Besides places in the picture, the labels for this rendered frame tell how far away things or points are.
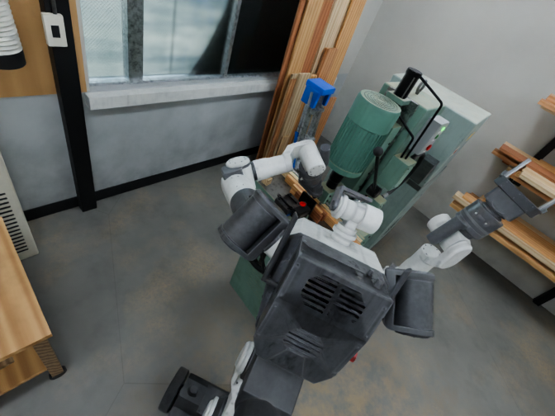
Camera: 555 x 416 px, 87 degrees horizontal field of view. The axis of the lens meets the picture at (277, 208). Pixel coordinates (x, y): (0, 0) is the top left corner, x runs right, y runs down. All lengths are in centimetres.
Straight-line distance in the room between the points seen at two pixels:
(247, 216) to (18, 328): 104
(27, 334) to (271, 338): 101
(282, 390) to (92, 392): 126
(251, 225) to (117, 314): 144
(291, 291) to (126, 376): 143
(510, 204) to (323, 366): 60
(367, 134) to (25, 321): 146
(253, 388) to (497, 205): 74
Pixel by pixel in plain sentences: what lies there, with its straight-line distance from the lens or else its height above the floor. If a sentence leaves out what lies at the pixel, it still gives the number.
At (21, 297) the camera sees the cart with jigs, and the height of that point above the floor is 53.
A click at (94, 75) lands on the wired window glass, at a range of 214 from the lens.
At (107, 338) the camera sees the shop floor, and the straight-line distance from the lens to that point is 199.
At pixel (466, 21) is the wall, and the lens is 359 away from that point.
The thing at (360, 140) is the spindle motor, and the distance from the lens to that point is 119.
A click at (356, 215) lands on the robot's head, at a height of 142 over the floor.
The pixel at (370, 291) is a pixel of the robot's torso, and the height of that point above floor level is 142.
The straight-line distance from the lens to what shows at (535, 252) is 334.
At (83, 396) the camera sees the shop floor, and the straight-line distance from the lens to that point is 191.
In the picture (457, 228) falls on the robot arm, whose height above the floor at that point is 144.
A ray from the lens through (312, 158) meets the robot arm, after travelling 102.
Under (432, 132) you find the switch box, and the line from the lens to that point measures 145.
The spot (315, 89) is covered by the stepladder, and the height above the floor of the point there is 113.
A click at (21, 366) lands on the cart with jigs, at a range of 182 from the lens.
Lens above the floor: 184
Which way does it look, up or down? 41 degrees down
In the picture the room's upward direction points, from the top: 25 degrees clockwise
